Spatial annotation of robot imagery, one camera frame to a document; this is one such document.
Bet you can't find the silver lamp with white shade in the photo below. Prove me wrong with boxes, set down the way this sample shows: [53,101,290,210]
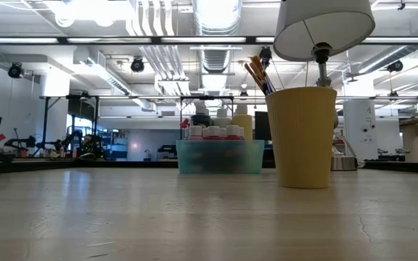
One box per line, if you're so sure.
[273,0,376,171]

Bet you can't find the small crimson paint bottle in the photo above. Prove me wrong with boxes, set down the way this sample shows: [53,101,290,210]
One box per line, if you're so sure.
[189,125,203,141]

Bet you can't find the black background robot arms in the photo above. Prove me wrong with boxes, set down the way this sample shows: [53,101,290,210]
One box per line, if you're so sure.
[4,130,83,159]

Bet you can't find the black background gantry frame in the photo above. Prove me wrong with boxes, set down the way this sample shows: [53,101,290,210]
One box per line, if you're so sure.
[38,94,101,157]

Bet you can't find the shelf with blue bins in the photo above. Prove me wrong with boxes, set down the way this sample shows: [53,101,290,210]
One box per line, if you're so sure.
[102,132,128,160]

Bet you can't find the person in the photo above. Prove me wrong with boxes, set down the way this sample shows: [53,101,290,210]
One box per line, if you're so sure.
[81,134,105,160]

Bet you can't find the small red fixture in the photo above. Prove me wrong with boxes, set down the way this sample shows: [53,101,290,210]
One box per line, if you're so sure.
[179,118,192,141]

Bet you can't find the black overhead crossbar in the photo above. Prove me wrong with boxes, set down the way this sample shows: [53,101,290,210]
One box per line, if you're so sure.
[0,35,418,46]

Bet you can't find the gray paint bottle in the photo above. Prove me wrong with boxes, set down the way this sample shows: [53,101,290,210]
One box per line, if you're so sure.
[190,103,213,128]

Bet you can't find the teal plastic bin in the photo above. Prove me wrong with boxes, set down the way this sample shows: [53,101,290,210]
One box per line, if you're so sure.
[175,139,266,175]

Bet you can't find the bottles in bin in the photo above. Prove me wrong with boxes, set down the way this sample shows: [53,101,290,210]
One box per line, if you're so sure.
[179,95,236,141]

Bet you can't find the black hanging camera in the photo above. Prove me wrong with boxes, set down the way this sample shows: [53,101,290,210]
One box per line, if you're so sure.
[130,57,145,73]
[7,62,25,80]
[258,46,273,70]
[386,59,404,73]

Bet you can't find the yellow plastic cup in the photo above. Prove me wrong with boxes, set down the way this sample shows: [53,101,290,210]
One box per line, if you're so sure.
[266,86,338,189]

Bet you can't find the black aluminium table frame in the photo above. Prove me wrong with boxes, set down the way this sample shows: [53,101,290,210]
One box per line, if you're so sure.
[0,158,418,175]

